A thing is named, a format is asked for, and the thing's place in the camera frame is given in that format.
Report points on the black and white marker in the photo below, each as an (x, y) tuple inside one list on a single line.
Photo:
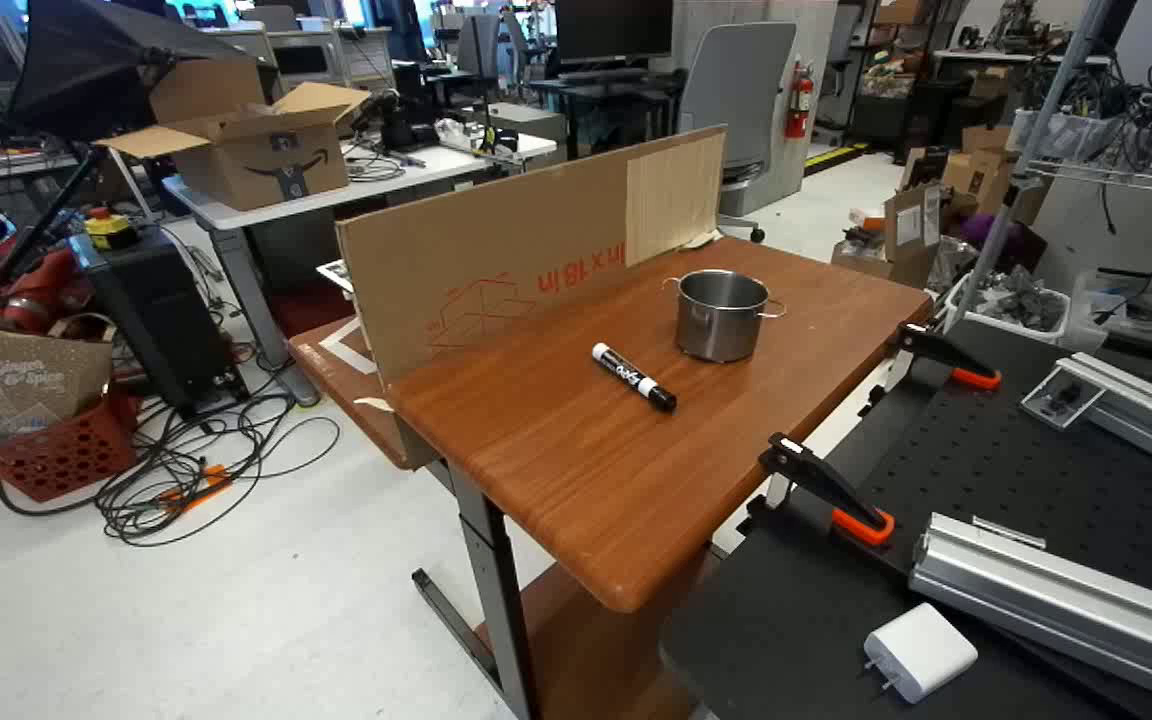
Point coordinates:
[(628, 372)]

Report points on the small steel pot cup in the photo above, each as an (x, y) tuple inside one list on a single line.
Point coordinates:
[(716, 322)]

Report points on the large brown cardboard panel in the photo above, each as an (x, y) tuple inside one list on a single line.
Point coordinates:
[(481, 275)]

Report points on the grey office desk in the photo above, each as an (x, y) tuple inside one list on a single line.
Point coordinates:
[(323, 203)]

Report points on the grey office chair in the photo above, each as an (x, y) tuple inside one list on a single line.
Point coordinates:
[(738, 97)]

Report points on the black computer monitor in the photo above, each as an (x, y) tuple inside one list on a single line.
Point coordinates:
[(613, 27)]

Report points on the red fire extinguisher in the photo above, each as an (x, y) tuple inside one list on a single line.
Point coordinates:
[(797, 103)]

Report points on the open cardboard shipping box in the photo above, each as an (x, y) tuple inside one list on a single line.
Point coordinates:
[(254, 147)]

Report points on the black controller box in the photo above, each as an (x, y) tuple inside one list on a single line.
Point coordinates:
[(156, 322)]

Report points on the black perforated base board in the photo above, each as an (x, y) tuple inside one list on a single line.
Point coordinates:
[(1001, 467)]

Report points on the stacked brown cardboard boxes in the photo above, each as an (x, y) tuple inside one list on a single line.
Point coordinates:
[(977, 181)]

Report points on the white plastic bin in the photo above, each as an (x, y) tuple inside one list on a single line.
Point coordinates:
[(1018, 309)]

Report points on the white power adapter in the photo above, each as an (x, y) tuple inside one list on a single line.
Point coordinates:
[(923, 650)]

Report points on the yellow red emergency stop button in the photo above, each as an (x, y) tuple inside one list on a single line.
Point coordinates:
[(108, 226)]

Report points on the grey tripod pole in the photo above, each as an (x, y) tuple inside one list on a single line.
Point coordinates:
[(1032, 159)]

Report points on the red plastic basket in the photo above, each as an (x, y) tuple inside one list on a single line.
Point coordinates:
[(60, 450)]

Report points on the red machine part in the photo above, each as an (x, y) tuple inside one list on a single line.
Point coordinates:
[(17, 284)]

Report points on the brown paper bag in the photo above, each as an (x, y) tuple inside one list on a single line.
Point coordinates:
[(14, 380)]

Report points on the black photo umbrella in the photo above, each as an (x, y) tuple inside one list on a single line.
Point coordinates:
[(94, 62)]

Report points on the black metal table leg frame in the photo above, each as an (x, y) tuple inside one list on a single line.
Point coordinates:
[(500, 600)]

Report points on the silver aluminium extrusion rail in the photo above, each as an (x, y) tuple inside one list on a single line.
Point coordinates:
[(1145, 413), (1070, 600)]

